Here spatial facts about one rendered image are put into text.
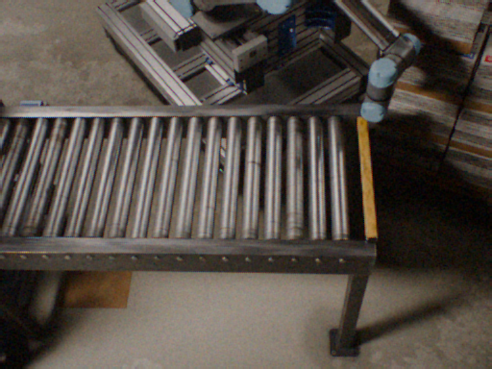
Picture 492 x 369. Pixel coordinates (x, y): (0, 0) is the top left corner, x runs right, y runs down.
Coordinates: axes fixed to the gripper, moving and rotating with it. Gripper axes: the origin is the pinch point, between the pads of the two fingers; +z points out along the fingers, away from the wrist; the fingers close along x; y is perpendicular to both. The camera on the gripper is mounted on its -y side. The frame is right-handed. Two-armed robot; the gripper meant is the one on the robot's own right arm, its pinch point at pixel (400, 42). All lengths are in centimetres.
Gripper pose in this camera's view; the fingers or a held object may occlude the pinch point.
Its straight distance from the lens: 207.7
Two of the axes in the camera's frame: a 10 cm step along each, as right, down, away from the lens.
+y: -0.6, -5.4, -8.4
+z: 3.8, -7.9, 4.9
